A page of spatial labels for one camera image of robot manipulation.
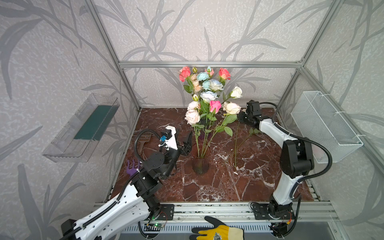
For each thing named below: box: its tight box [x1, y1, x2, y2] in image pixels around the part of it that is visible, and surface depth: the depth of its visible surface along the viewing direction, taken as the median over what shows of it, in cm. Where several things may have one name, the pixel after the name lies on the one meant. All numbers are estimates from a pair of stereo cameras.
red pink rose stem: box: [179, 66, 193, 94], surface depth 79 cm
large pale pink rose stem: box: [201, 102, 242, 158], surface depth 65 cm
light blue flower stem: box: [196, 71, 211, 91], surface depth 82 cm
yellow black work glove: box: [189, 216, 244, 240], surface depth 68 cm
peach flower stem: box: [191, 66, 203, 93], surface depth 84 cm
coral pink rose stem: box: [219, 67, 231, 86], surface depth 84 cm
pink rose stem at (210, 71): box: [205, 66, 215, 77], surface depth 82 cm
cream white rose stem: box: [221, 86, 243, 105], surface depth 72 cm
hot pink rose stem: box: [202, 100, 222, 158], surface depth 63 cm
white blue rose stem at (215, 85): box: [208, 79, 224, 93], surface depth 77 cm
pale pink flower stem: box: [184, 94, 205, 158], surface depth 69 cm
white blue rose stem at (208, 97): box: [200, 91, 218, 158], surface depth 67 cm
